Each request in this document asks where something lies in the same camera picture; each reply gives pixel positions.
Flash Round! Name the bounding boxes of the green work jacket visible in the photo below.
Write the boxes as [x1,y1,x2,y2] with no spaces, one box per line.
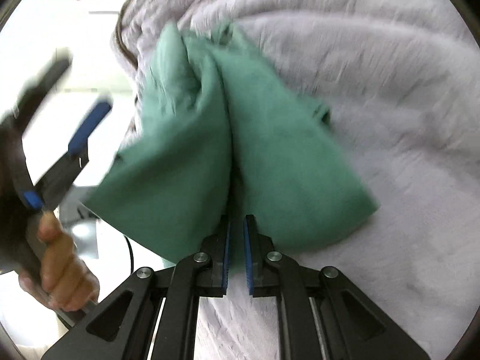
[85,24,378,263]

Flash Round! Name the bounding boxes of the person's left hand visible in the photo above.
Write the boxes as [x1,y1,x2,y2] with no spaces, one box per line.
[19,212,100,312]

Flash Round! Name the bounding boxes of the lavender embossed bed blanket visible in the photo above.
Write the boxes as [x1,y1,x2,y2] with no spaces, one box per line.
[114,0,479,359]

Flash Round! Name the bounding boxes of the black cable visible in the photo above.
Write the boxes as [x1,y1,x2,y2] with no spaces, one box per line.
[121,233,136,275]

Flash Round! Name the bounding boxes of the brown blanket trim cord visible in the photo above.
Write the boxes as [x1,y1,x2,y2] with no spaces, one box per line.
[114,0,140,70]

